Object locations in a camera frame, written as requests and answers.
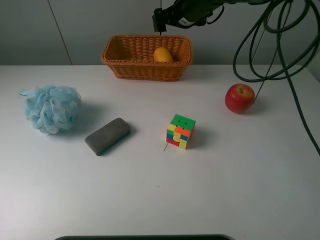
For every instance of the black picker gripper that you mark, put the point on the black picker gripper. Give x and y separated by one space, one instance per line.
186 14

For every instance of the yellow mango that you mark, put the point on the yellow mango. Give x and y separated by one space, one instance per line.
161 54

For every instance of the orange wicker basket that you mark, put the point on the orange wicker basket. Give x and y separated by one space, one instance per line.
132 57

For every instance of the multicoloured puzzle cube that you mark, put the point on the multicoloured puzzle cube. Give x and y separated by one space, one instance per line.
180 130

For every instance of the red apple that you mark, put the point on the red apple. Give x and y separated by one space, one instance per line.
239 98

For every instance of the grey whiteboard eraser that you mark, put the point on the grey whiteboard eraser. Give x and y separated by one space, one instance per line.
107 136

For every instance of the blue mesh bath sponge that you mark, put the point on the blue mesh bath sponge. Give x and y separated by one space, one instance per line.
51 109

